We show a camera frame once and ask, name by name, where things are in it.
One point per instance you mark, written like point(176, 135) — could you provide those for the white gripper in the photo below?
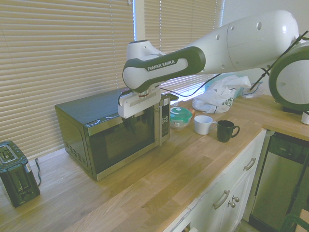
point(137, 106)

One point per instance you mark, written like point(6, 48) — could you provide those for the microwave door with steel trim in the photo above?
point(116, 147)

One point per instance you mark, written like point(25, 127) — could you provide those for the white Franka Emika robot arm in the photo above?
point(241, 48)

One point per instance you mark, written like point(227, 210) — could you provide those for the black steel microwave body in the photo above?
point(96, 108)

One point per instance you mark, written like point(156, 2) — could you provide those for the clear container with green lid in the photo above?
point(179, 117)

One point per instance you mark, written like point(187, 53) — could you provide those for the white ceramic mug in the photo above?
point(202, 124)

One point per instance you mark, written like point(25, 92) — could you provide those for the white plastic shopping bag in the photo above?
point(217, 99)

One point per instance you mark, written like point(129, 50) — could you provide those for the dark green ceramic mug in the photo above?
point(224, 131)

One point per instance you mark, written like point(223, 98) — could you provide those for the wide beige window blind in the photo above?
point(60, 60)

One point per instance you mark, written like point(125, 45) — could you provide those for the narrow beige window blind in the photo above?
point(178, 24)

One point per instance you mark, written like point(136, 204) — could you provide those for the white kitchen cabinet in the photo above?
point(231, 183)

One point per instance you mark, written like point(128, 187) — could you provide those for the round silver cabinet knob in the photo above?
point(232, 205)
point(236, 199)

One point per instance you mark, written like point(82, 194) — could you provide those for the black two-slot toaster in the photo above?
point(17, 174)

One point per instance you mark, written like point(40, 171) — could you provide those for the stainless steel dishwasher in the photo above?
point(277, 178)

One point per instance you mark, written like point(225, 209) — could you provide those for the white paper cup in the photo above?
point(305, 119)

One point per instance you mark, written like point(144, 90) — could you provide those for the black tripod leg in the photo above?
point(300, 183)

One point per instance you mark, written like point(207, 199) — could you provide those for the green metal chair frame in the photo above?
point(293, 221)

